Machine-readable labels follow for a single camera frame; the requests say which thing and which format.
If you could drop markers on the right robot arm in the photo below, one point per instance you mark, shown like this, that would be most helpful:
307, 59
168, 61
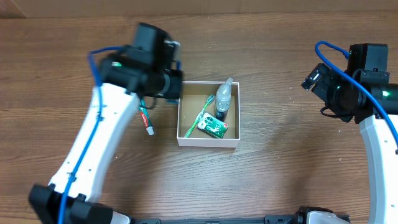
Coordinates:
378, 127

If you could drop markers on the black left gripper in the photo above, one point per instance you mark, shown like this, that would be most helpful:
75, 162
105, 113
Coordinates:
173, 84

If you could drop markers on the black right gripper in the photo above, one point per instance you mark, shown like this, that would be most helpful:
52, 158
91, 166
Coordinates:
321, 88

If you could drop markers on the white cardboard box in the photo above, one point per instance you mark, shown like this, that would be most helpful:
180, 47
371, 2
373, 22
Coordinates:
193, 98

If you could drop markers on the green soap packet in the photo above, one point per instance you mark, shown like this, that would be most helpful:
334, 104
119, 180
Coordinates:
212, 126

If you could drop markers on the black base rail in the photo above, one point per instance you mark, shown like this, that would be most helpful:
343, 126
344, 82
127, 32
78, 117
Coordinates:
268, 219

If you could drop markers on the Colgate toothpaste tube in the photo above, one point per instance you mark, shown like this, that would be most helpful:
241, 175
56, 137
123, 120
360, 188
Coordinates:
145, 118

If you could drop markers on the clear bottle dark liquid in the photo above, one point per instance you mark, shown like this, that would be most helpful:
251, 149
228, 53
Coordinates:
223, 99

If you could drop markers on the green white toothbrush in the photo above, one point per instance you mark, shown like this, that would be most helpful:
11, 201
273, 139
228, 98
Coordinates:
209, 101

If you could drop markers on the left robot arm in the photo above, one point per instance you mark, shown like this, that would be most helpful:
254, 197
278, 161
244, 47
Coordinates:
73, 193

